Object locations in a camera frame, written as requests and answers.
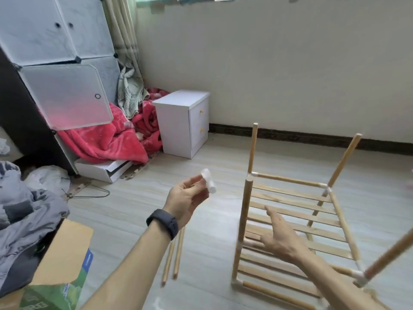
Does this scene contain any person's right hand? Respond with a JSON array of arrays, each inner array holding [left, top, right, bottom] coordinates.
[[261, 205, 312, 265]]

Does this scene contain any person's left hand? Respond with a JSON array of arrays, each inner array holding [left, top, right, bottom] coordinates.
[[163, 175, 210, 230]]

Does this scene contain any person's left forearm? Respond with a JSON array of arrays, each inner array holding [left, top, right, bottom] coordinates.
[[80, 223, 174, 310]]

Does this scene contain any black smartwatch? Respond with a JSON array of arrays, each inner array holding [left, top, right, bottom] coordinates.
[[146, 208, 179, 241]]

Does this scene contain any white box cabinet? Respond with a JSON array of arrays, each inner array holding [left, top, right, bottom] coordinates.
[[152, 90, 211, 159]]

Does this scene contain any flat white box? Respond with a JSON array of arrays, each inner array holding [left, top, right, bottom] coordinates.
[[74, 158, 133, 183]]

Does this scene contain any red fleece blanket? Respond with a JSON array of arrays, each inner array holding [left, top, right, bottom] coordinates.
[[58, 87, 172, 165]]

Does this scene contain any pale green cloth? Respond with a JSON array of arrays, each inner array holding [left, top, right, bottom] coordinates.
[[116, 58, 151, 120]]

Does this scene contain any white plastic bag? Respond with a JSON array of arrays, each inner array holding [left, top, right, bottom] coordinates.
[[22, 166, 72, 198]]

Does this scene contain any green cardboard box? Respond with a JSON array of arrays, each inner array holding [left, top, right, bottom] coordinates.
[[0, 218, 94, 310]]

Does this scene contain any green striped curtain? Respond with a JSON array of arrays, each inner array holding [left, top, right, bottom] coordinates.
[[102, 0, 143, 81]]

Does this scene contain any wire clothes hanger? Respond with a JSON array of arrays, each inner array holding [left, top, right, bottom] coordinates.
[[68, 183, 111, 199]]

